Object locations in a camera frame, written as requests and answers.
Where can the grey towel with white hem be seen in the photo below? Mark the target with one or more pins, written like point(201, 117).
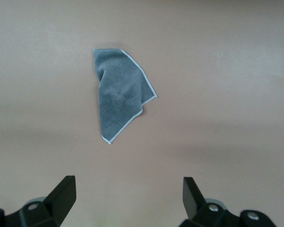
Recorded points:
point(123, 94)

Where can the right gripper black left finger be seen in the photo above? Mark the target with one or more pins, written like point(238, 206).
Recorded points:
point(59, 201)

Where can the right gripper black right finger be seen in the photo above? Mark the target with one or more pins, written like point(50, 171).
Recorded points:
point(194, 203)

